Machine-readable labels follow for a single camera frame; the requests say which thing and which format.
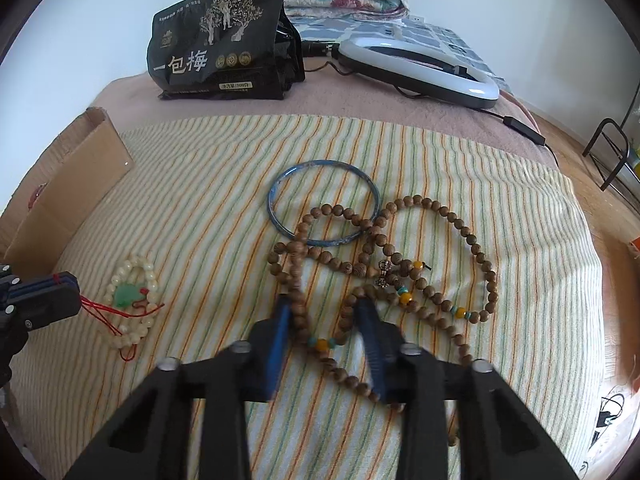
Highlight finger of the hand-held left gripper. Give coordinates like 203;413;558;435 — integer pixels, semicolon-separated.
0;265;79;302
0;288;82;331

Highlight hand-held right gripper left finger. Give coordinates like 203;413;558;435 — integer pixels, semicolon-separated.
62;296;293;480

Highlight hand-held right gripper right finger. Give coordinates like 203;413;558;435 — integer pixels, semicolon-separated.
354;296;581;480

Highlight wooden bead necklace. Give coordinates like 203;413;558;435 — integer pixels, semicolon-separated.
267;195;499;448

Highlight white bead bracelet green pendant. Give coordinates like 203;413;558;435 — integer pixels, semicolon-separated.
80;255;166;362

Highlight cardboard box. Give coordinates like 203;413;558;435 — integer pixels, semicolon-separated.
0;106;135;269

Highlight blue bangle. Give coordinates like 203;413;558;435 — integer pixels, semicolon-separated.
266;160;382;248

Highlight striped towel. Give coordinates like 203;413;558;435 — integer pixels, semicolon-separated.
10;114;619;480

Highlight pink blanket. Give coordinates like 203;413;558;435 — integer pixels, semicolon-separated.
94;50;562;172

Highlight black snack bag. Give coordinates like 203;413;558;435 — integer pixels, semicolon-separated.
146;0;307;103

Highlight black metal rack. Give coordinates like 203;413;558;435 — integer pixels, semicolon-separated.
582;89;640;207

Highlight blue patterned cloth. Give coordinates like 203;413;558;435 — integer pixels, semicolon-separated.
290;14;507;87

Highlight black tangled cables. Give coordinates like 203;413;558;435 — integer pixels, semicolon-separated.
594;391;627;432

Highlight black ring light cable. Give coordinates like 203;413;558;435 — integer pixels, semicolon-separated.
300;60;563;168

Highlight white ring light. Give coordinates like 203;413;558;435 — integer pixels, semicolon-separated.
302;35;501;110

